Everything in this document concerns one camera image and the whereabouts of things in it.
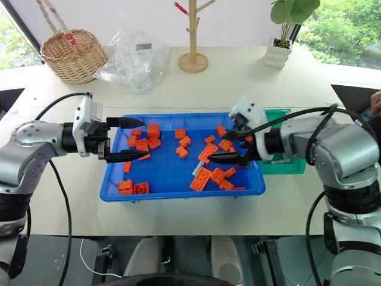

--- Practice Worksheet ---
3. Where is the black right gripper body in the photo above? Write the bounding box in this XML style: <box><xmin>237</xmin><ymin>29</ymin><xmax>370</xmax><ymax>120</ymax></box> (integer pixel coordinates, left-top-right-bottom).
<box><xmin>234</xmin><ymin>117</ymin><xmax>260</xmax><ymax>168</ymax></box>

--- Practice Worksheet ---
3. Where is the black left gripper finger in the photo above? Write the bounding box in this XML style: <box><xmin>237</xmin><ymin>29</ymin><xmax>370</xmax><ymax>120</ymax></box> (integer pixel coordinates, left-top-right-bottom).
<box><xmin>106</xmin><ymin>150</ymin><xmax>151</xmax><ymax>164</ymax></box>
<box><xmin>106</xmin><ymin>116</ymin><xmax>146</xmax><ymax>130</ymax></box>

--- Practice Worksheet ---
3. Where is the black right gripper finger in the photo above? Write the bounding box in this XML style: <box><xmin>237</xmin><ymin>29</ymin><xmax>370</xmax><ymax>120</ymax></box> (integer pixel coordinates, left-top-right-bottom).
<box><xmin>208</xmin><ymin>151</ymin><xmax>250</xmax><ymax>167</ymax></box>
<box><xmin>222</xmin><ymin>129</ymin><xmax>254</xmax><ymax>142</ymax></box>

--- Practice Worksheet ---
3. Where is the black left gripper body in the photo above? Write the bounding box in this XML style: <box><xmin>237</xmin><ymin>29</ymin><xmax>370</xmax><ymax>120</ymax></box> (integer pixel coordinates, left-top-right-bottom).
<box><xmin>84</xmin><ymin>122</ymin><xmax>113</xmax><ymax>163</ymax></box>

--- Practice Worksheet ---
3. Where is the green plastic bin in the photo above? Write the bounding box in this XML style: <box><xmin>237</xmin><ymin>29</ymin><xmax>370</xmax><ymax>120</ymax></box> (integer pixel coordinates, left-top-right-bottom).
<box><xmin>258</xmin><ymin>108</ymin><xmax>307</xmax><ymax>176</ymax></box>

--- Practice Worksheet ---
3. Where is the blue plastic bin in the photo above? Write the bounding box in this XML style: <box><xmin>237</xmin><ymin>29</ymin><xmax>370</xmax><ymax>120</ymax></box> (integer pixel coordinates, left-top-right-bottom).
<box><xmin>99</xmin><ymin>111</ymin><xmax>267</xmax><ymax>204</ymax></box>

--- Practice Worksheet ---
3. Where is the person's bare hand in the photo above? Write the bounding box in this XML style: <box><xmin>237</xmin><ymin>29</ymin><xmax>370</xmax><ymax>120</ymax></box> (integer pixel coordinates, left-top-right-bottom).
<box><xmin>370</xmin><ymin>90</ymin><xmax>381</xmax><ymax>114</ymax></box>

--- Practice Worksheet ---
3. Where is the clear plastic bag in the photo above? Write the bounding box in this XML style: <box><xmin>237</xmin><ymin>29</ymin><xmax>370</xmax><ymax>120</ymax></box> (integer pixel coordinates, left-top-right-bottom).
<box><xmin>93</xmin><ymin>27</ymin><xmax>173</xmax><ymax>95</ymax></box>

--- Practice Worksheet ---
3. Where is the woven wicker basket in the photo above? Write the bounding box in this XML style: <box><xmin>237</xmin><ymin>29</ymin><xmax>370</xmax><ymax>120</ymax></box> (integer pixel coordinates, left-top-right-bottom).
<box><xmin>36</xmin><ymin>0</ymin><xmax>109</xmax><ymax>85</ymax></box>

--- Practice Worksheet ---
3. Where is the wooden tree stand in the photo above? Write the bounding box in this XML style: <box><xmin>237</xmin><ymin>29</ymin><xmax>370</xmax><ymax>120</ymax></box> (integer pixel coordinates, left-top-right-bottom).
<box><xmin>173</xmin><ymin>0</ymin><xmax>216</xmax><ymax>73</ymax></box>

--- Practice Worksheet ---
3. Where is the white ribbed plant pot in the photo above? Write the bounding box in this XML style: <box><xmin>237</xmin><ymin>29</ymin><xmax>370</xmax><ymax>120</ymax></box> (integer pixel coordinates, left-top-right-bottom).
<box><xmin>264</xmin><ymin>38</ymin><xmax>293</xmax><ymax>70</ymax></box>

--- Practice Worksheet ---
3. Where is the dark flat panel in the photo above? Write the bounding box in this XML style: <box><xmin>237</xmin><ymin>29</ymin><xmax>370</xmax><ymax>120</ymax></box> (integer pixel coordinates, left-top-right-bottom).
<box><xmin>330</xmin><ymin>83</ymin><xmax>381</xmax><ymax>120</ymax></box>
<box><xmin>0</xmin><ymin>88</ymin><xmax>26</xmax><ymax>113</ymax></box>

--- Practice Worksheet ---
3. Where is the grey rounded shape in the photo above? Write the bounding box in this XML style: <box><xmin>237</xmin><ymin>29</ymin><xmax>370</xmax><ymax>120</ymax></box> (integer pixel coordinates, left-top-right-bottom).
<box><xmin>123</xmin><ymin>236</ymin><xmax>165</xmax><ymax>278</ymax></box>
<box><xmin>209</xmin><ymin>235</ymin><xmax>244</xmax><ymax>284</ymax></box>

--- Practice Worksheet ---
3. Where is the green leafy plant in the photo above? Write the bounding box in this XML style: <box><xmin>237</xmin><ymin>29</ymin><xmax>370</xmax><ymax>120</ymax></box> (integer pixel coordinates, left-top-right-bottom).
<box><xmin>270</xmin><ymin>0</ymin><xmax>321</xmax><ymax>48</ymax></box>

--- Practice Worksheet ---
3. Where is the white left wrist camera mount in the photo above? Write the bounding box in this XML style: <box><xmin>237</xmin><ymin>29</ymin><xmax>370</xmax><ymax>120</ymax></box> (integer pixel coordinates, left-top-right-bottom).
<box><xmin>72</xmin><ymin>94</ymin><xmax>104</xmax><ymax>158</ymax></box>

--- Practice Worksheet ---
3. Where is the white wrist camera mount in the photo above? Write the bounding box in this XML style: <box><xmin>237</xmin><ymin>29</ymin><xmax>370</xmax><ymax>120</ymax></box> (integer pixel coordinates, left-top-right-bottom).
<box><xmin>72</xmin><ymin>94</ymin><xmax>104</xmax><ymax>158</ymax></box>
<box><xmin>227</xmin><ymin>95</ymin><xmax>269</xmax><ymax>162</ymax></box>

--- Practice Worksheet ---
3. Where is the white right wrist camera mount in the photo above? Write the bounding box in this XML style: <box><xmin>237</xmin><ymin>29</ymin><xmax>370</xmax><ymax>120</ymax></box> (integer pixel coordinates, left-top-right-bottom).
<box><xmin>227</xmin><ymin>95</ymin><xmax>269</xmax><ymax>162</ymax></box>

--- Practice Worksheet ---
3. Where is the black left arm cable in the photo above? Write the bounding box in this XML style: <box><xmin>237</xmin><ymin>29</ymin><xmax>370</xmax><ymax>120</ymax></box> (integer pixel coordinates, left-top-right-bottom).
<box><xmin>28</xmin><ymin>92</ymin><xmax>92</xmax><ymax>286</ymax></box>

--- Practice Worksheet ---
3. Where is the black metal bracket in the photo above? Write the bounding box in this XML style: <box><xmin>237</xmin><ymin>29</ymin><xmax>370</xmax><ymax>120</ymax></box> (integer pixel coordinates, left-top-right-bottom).
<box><xmin>94</xmin><ymin>244</ymin><xmax>115</xmax><ymax>284</ymax></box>
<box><xmin>251</xmin><ymin>239</ymin><xmax>287</xmax><ymax>286</ymax></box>

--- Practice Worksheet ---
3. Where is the thin white cable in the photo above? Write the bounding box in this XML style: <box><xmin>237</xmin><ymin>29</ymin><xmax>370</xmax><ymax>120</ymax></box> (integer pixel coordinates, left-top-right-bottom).
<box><xmin>79</xmin><ymin>237</ymin><xmax>123</xmax><ymax>279</ymax></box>

